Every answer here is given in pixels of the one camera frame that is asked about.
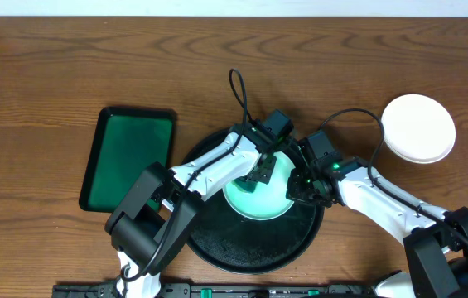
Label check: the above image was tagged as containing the mint plate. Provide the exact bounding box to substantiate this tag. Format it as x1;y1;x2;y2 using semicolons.
384;124;456;164
223;152;295;221

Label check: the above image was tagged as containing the white pink plate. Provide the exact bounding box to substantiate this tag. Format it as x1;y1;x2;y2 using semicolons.
381;94;456;164

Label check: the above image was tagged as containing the green scouring sponge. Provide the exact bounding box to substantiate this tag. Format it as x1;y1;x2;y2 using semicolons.
234;177;258;193

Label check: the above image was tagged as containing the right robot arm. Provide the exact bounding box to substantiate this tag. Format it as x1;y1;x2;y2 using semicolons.
287;158;468;297

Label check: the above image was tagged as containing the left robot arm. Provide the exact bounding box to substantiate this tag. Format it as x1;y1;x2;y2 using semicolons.
104;123;283;297

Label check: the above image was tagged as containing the black rectangular water tray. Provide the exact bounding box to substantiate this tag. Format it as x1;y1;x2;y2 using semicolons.
79;106;177;213

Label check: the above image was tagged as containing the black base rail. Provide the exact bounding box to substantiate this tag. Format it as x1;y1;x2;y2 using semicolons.
51;282;378;298

